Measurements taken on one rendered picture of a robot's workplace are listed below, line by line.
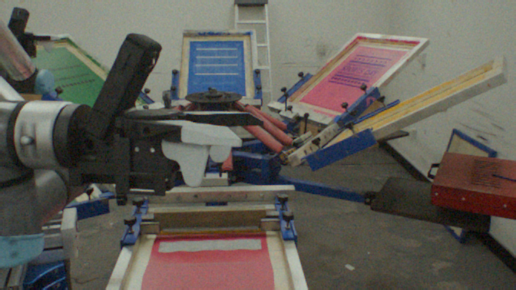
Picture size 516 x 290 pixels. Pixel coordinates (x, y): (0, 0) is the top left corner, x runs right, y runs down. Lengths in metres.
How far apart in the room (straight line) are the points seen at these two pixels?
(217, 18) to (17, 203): 5.22
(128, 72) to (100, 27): 5.41
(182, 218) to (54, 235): 0.53
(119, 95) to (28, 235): 0.21
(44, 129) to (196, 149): 0.17
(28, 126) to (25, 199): 0.10
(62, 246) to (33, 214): 0.81
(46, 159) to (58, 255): 0.89
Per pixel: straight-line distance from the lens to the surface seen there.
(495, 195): 1.98
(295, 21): 5.78
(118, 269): 1.59
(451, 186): 1.98
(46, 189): 0.64
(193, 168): 0.44
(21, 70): 1.50
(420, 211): 2.11
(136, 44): 0.49
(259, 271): 1.59
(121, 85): 0.50
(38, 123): 0.53
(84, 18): 5.94
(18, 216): 0.60
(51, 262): 1.42
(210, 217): 1.76
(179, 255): 1.69
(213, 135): 0.42
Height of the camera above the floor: 1.80
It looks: 18 degrees down
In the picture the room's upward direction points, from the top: straight up
